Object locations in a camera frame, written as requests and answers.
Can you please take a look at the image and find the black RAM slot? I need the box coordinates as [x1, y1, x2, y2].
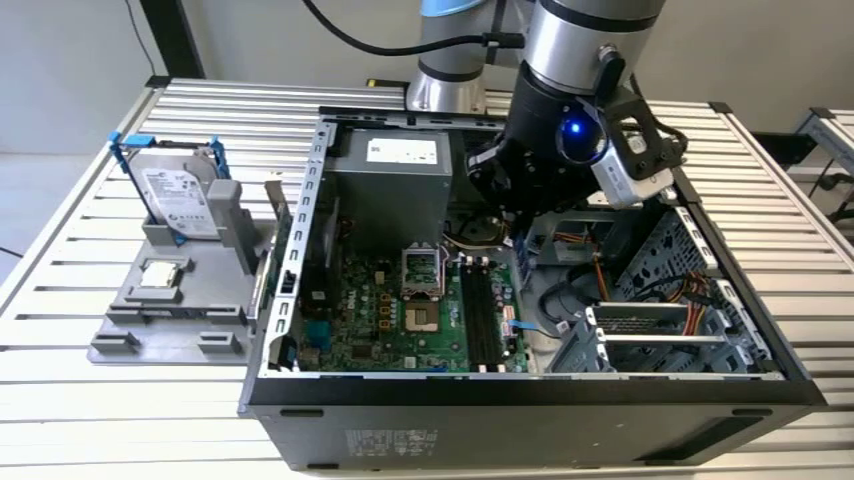
[458, 255, 489, 374]
[477, 257, 513, 375]

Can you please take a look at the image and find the grey power supply box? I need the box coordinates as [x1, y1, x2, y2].
[326, 128, 455, 251]

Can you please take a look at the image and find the CPU socket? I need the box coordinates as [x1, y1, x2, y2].
[402, 298, 447, 335]

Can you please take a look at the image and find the graphics card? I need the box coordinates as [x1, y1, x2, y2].
[253, 178, 297, 321]

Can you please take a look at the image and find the green motherboard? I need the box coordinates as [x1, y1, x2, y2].
[297, 244, 533, 374]

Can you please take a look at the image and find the metal disk bay cage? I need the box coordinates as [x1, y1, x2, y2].
[546, 299, 769, 376]

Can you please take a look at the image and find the hard disk in blue carrier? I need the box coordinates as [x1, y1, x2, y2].
[106, 130, 233, 246]

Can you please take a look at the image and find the black and grey PC case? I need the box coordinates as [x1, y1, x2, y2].
[238, 104, 829, 471]

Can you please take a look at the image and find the silver CPU chip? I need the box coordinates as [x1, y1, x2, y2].
[141, 260, 183, 290]

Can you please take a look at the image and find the grey parts rack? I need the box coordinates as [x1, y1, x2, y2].
[86, 179, 299, 369]

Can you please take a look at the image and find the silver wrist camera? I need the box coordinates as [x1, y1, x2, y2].
[590, 127, 680, 210]

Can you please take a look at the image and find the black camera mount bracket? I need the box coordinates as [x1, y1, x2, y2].
[600, 97, 689, 176]

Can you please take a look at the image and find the grey yellow wire bundle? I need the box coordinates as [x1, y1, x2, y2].
[441, 214, 513, 252]

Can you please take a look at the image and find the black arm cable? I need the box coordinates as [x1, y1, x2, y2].
[299, 0, 529, 56]

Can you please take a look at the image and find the orange yellow power wire bundle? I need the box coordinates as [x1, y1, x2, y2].
[557, 223, 610, 301]

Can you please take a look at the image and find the metal socket cover frame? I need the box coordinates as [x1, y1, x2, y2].
[398, 243, 447, 297]

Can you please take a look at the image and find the blue flat data wire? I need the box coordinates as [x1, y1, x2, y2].
[508, 318, 561, 334]

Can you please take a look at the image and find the red yellow wire bundle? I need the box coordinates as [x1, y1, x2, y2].
[680, 272, 722, 346]

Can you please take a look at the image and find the aluminium frame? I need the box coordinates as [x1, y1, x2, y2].
[753, 107, 854, 221]

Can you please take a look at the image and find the black upright post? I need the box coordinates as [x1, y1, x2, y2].
[137, 0, 207, 81]

